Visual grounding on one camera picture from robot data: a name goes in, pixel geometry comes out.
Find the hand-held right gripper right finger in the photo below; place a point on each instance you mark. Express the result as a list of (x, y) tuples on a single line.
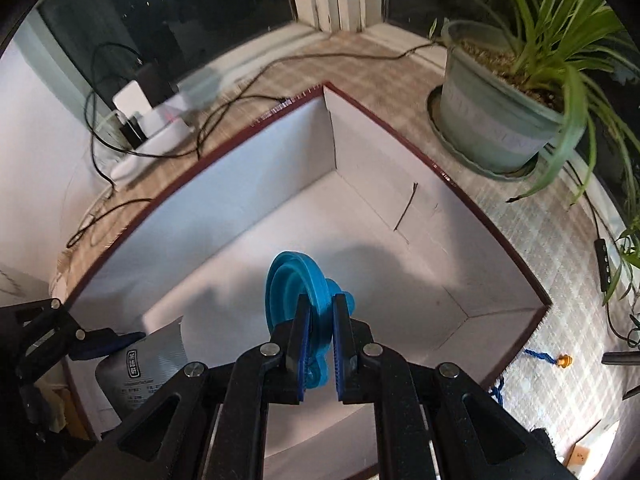
[(340, 360)]

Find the black inline controller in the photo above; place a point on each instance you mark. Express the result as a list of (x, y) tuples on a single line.
[(602, 265)]

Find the red cardboard box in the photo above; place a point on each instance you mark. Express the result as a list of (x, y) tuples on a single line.
[(225, 170)]

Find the silver foil pouch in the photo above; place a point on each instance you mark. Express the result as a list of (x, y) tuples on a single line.
[(150, 360)]

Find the dark square box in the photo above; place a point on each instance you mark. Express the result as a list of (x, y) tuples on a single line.
[(156, 80)]

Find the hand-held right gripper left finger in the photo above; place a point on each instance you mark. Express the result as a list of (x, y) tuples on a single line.
[(300, 350)]

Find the white power strip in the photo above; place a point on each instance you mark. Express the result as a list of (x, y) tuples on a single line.
[(165, 135)]

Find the white charger block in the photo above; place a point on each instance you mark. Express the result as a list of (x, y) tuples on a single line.
[(130, 97)]

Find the grey-green plastic plant pot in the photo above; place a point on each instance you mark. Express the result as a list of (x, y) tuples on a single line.
[(495, 115)]

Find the grey-green pot saucer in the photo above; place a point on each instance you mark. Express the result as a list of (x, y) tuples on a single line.
[(442, 130)]

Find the green spider plant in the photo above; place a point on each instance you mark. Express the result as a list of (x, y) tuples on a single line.
[(555, 25)]

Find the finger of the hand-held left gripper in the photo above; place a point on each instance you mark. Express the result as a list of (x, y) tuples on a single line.
[(107, 344), (30, 375)]

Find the plaid beige table mat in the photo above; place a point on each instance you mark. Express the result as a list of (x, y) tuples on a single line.
[(550, 260)]

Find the black plug adapter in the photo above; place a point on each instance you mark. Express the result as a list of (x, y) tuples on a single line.
[(131, 131)]

